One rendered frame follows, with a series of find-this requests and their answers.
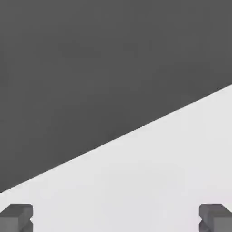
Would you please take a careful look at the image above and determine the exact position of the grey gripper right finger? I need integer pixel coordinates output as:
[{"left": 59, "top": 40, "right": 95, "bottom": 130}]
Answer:
[{"left": 198, "top": 203, "right": 232, "bottom": 232}]

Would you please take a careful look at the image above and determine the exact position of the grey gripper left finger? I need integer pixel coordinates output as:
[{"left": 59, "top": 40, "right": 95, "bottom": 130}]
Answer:
[{"left": 0, "top": 203, "right": 34, "bottom": 232}]

